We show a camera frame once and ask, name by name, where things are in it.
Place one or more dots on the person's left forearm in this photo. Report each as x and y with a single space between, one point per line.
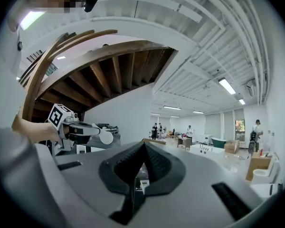
26 129

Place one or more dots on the red bottle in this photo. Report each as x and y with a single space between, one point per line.
261 153

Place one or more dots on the white toilet with raised lid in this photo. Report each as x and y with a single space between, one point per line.
263 174

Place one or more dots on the green bathtub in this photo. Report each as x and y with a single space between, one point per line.
218 142

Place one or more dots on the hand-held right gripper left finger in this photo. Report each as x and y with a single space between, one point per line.
85 186

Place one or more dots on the white round toilet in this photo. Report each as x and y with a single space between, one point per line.
263 190

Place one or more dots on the black bathtub faucet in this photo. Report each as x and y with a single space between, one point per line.
204 147

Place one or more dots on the white bathtub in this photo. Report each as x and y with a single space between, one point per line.
209 151

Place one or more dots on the white plastic spoon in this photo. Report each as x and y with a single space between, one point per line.
107 136

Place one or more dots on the ceiling air conditioner unit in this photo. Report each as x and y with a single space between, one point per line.
250 87

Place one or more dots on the small gripper-mounted camera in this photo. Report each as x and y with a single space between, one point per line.
73 116

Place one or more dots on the brown cardboard box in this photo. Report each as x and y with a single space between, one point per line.
231 147
257 167

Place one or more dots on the ceiling tube light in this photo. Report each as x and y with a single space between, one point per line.
226 86
198 112
171 107
241 101

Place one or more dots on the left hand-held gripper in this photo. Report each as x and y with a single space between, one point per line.
55 116

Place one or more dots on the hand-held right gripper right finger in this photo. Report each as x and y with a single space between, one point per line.
192 193

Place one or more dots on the person's white shirt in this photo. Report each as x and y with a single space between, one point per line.
7 84

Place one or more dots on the ceiling panel light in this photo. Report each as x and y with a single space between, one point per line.
32 20

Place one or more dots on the brown wooden desk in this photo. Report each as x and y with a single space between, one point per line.
184 142

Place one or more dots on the person's left hand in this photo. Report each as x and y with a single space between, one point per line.
52 133

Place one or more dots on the wooden spiral staircase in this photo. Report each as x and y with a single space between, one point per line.
97 68

